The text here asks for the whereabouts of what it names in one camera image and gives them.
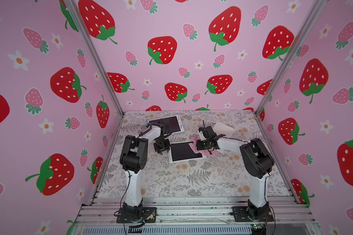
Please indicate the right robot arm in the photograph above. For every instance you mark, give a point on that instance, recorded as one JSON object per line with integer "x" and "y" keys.
{"x": 257, "y": 160}

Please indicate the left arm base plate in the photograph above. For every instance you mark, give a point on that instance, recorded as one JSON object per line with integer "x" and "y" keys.
{"x": 137, "y": 215}

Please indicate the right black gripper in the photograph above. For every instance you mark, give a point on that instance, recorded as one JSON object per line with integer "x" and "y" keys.
{"x": 204, "y": 141}

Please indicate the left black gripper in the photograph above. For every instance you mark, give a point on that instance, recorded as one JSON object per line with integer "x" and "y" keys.
{"x": 160, "y": 151}

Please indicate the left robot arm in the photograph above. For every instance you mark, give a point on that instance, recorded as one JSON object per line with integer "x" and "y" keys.
{"x": 134, "y": 157}

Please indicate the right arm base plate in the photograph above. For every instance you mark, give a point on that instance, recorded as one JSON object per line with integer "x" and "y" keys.
{"x": 252, "y": 215}

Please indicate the pink fluffy cloth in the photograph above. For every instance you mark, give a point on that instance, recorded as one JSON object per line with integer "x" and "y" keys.
{"x": 208, "y": 152}

